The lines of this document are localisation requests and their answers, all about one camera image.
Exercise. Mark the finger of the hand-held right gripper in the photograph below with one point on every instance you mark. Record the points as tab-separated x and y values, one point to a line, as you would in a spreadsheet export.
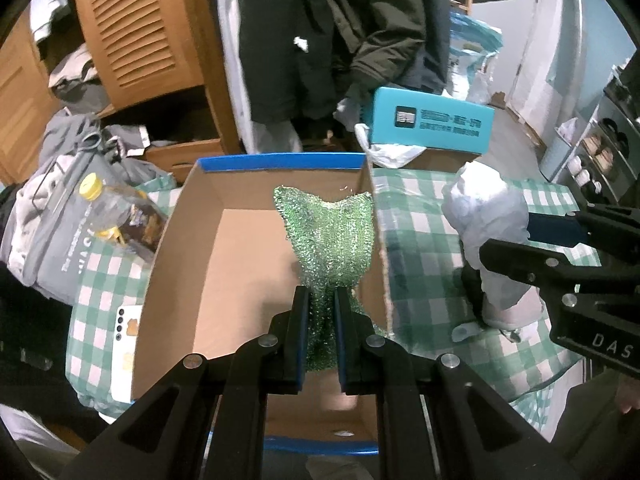
555	230
520	257

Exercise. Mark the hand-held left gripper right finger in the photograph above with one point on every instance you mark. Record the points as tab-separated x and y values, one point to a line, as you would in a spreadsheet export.
342	345

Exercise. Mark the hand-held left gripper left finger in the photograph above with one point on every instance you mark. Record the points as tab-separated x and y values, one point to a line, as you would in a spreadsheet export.
300	345

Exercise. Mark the white cloth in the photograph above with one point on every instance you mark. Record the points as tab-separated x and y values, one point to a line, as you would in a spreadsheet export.
490	210

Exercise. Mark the black sock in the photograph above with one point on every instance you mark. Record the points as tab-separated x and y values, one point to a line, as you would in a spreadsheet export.
472	292

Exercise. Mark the cardboard box with blue edges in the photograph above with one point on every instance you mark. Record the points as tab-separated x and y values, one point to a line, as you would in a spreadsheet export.
225	280

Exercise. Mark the green sparkly scrubbing cloth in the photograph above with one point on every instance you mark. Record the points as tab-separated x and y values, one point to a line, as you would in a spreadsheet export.
330	230

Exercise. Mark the person's right forearm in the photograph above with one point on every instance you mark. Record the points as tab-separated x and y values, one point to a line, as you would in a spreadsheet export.
590	415

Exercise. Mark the light blue bin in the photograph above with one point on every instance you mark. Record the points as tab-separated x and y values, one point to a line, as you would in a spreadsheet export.
562	152

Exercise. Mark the small white sock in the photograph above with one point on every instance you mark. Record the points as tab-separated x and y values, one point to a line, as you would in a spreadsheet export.
465	331

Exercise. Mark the green white checked tablecloth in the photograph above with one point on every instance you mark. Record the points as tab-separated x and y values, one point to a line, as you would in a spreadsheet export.
425	240

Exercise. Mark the metal shoe rack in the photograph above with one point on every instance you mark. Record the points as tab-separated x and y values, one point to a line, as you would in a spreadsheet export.
607	145

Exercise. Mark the teal printed box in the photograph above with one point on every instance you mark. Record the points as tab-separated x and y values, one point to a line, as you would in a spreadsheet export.
435	120

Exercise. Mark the white plastic bag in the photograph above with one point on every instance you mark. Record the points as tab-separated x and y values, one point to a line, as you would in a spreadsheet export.
390	152

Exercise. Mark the white smartphone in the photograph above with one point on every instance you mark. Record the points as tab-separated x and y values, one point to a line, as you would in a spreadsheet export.
125	350

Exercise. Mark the blue plastic bag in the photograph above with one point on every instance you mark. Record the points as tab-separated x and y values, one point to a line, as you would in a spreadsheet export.
470	55

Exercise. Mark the oil bottle with yellow cap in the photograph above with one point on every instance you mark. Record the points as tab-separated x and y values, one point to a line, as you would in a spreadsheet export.
125	215

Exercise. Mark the grey printed bag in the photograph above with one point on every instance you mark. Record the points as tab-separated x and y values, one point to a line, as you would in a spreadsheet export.
55	240

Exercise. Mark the dark olive hanging jacket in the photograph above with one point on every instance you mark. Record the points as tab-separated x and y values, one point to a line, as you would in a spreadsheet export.
385	20

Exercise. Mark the white hanging garment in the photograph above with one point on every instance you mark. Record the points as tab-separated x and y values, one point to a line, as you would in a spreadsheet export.
235	60

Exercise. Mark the black hanging coat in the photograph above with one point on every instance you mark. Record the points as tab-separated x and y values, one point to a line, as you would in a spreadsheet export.
285	45

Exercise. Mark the grey clothes pile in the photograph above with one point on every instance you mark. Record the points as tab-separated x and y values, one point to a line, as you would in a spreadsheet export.
85	135

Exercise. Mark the wooden cabinet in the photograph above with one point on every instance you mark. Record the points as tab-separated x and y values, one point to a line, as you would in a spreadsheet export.
135	30
20	105

